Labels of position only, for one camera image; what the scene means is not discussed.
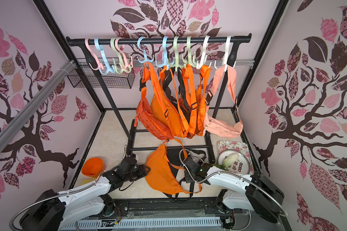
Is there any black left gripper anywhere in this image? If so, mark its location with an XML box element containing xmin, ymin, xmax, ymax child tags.
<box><xmin>125</xmin><ymin>165</ymin><xmax>152</xmax><ymax>182</ymax></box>

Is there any pink fanny pack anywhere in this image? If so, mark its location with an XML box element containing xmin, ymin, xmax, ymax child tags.
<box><xmin>203</xmin><ymin>64</ymin><xmax>243</xmax><ymax>138</ymax></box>

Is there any orange bag bottom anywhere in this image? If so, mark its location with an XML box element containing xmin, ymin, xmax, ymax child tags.
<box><xmin>148</xmin><ymin>64</ymin><xmax>189</xmax><ymax>138</ymax></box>

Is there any black fanny pack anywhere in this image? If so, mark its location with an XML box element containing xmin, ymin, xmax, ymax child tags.
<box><xmin>163</xmin><ymin>68</ymin><xmax>191</xmax><ymax>118</ymax></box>

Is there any light orange fanny pack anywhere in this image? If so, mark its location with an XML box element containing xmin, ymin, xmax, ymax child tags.
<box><xmin>181</xmin><ymin>64</ymin><xmax>211</xmax><ymax>138</ymax></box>

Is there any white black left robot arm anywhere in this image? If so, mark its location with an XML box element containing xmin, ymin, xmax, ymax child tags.
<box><xmin>19</xmin><ymin>157</ymin><xmax>150</xmax><ymax>231</ymax></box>

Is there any green hook left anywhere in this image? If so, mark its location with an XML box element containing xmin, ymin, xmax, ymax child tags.
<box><xmin>110</xmin><ymin>38</ymin><xmax>132</xmax><ymax>74</ymax></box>

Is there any green hook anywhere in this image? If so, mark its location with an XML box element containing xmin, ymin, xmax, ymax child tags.
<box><xmin>182</xmin><ymin>36</ymin><xmax>197</xmax><ymax>67</ymax></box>
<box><xmin>110</xmin><ymin>38</ymin><xmax>132</xmax><ymax>74</ymax></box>
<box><xmin>172</xmin><ymin>36</ymin><xmax>184</xmax><ymax>72</ymax></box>

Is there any pink hook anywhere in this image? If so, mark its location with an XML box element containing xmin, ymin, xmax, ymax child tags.
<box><xmin>84</xmin><ymin>38</ymin><xmax>105</xmax><ymax>71</ymax></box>
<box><xmin>114</xmin><ymin>38</ymin><xmax>133</xmax><ymax>73</ymax></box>

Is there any green hook middle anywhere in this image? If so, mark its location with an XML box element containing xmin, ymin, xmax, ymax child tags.
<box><xmin>172</xmin><ymin>36</ymin><xmax>184</xmax><ymax>72</ymax></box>

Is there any blue hook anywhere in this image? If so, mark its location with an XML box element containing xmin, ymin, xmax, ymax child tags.
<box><xmin>137</xmin><ymin>37</ymin><xmax>154</xmax><ymax>64</ymax></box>
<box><xmin>155</xmin><ymin>36</ymin><xmax>175</xmax><ymax>70</ymax></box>
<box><xmin>94</xmin><ymin>38</ymin><xmax>115</xmax><ymax>75</ymax></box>

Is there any blue hook left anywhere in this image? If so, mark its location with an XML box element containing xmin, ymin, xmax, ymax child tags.
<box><xmin>94</xmin><ymin>38</ymin><xmax>115</xmax><ymax>75</ymax></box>

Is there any green hook right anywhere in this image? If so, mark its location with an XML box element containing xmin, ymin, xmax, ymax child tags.
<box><xmin>182</xmin><ymin>36</ymin><xmax>197</xmax><ymax>67</ymax></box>

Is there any silver flexible conduit right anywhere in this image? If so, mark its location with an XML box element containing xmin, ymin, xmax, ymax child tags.
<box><xmin>178</xmin><ymin>148</ymin><xmax>289</xmax><ymax>218</ymax></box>

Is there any floral placemat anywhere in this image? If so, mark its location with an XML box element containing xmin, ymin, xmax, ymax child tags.
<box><xmin>217</xmin><ymin>141</ymin><xmax>254</xmax><ymax>175</ymax></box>

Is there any orange plastic bowl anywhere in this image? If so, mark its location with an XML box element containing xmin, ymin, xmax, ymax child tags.
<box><xmin>81</xmin><ymin>157</ymin><xmax>105</xmax><ymax>178</ymax></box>

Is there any white patterned plate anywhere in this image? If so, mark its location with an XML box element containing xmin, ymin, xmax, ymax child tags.
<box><xmin>218</xmin><ymin>150</ymin><xmax>251</xmax><ymax>175</ymax></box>

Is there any dark grey clothes rack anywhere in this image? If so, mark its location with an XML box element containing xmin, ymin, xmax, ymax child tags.
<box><xmin>66</xmin><ymin>33</ymin><xmax>255</xmax><ymax>164</ymax></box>

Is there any orange bag with black straps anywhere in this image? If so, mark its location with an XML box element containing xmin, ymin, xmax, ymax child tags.
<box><xmin>145</xmin><ymin>139</ymin><xmax>202</xmax><ymax>200</ymax></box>

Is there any white slotted cable duct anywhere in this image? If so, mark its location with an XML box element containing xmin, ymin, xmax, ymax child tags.
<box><xmin>62</xmin><ymin>217</ymin><xmax>222</xmax><ymax>231</ymax></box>

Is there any black wire basket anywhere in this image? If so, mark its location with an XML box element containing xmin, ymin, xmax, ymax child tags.
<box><xmin>67</xmin><ymin>65</ymin><xmax>136</xmax><ymax>89</ymax></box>

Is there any aluminium rail left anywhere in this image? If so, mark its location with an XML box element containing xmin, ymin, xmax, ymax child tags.
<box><xmin>0</xmin><ymin>60</ymin><xmax>76</xmax><ymax>154</ymax></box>

